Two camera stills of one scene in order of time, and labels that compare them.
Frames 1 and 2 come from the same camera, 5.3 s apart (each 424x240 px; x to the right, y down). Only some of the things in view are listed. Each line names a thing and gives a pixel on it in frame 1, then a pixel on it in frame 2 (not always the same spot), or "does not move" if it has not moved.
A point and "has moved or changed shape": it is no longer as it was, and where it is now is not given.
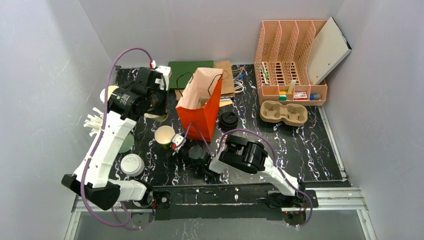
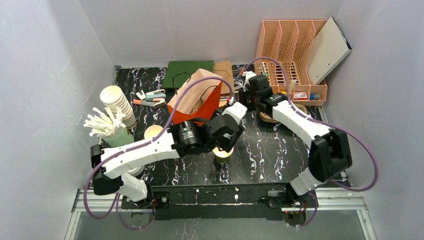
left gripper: [158, 103] to [224, 136]
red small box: [300, 96] does not move
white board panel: [330, 48] does not move
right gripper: [185, 149] to [253, 97]
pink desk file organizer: [281, 65] does not move
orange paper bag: [198, 109] has moved or changed shape
